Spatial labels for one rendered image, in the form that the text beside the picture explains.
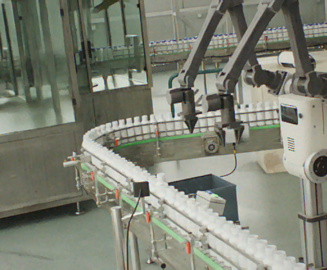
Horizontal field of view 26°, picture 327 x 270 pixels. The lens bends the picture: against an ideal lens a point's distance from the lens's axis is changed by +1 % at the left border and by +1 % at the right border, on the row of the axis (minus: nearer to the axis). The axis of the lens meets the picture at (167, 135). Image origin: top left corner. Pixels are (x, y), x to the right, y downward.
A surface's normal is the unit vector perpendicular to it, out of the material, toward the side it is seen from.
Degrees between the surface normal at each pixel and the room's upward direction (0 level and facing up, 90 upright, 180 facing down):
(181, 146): 90
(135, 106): 90
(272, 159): 90
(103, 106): 90
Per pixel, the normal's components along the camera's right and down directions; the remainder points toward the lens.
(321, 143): 0.38, 0.33
